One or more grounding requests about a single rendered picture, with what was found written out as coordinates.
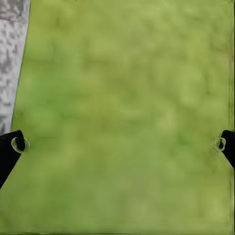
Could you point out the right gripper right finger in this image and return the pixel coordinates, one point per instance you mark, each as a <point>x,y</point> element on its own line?
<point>226,144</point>

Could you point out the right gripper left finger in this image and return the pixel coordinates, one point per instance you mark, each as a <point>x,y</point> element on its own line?
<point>12,146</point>

